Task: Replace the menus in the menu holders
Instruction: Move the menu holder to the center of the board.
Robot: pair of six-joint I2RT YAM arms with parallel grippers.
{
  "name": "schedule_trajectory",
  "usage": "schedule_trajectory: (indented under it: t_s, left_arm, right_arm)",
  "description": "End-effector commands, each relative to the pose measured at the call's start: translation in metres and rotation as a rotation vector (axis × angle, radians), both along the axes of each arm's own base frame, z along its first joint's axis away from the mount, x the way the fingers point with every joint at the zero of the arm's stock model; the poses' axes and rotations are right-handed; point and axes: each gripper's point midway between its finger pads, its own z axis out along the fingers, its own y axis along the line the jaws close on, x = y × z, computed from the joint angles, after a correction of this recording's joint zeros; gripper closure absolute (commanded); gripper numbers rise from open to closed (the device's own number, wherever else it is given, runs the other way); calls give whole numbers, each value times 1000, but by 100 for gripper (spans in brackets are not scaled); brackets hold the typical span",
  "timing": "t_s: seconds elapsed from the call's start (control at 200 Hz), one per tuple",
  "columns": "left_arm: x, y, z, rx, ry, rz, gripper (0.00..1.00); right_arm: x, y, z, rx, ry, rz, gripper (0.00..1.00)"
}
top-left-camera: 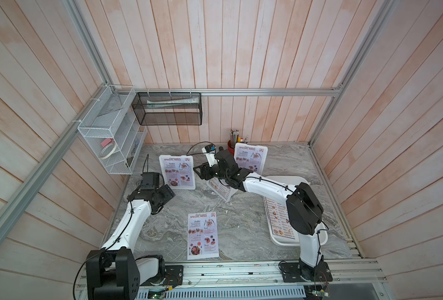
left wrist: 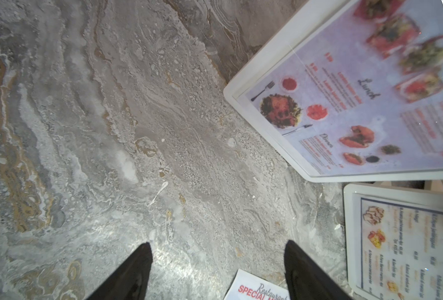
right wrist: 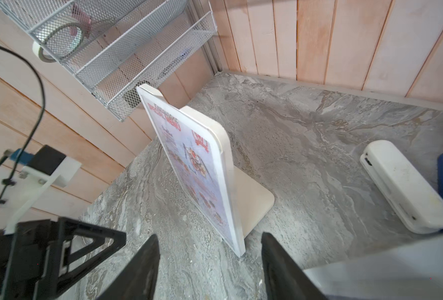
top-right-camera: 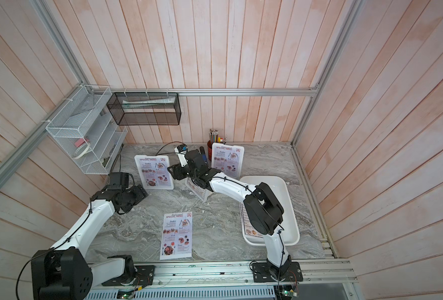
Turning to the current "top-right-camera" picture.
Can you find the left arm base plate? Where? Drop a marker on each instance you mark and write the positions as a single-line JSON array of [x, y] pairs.
[[139, 275]]

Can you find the pink eraser block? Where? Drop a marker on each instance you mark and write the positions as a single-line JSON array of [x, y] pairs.
[[80, 142]]

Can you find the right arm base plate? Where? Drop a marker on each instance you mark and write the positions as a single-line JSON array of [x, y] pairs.
[[266, 272]]

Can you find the pink special menu sheet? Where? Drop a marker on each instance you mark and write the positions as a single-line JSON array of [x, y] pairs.
[[177, 236]]

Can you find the white tape roll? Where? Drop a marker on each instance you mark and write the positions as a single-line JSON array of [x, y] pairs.
[[81, 151]]

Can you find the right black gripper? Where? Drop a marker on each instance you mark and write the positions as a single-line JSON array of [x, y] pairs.
[[178, 171]]

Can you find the dim sum menu sheet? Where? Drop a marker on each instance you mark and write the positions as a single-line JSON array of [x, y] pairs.
[[250, 234]]

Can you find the black mesh wall basket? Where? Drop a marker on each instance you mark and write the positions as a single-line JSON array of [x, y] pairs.
[[145, 108]]

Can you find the white wire wall shelf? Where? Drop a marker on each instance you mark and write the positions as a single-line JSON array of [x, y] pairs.
[[84, 114]]

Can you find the red pen cup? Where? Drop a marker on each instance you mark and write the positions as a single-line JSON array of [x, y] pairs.
[[214, 137]]

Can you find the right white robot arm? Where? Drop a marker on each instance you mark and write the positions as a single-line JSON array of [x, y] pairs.
[[262, 206]]

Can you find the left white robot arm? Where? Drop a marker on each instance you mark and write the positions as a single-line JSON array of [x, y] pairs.
[[62, 273]]

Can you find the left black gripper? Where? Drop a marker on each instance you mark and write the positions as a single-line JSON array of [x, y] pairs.
[[141, 193]]

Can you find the white menu holder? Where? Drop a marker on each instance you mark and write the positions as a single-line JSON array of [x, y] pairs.
[[201, 193], [228, 159], [153, 171]]

